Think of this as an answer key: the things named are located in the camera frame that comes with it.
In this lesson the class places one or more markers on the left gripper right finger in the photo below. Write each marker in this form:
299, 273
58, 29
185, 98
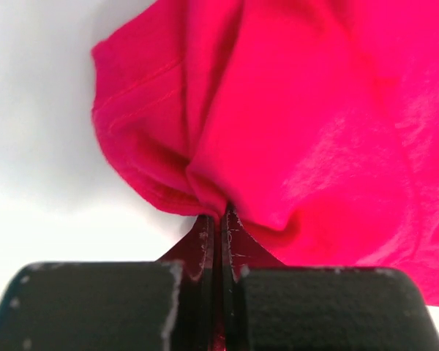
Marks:
271, 306

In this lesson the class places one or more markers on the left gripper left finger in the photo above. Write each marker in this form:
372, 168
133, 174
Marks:
161, 305

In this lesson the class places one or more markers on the pink t shirt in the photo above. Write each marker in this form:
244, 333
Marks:
317, 120

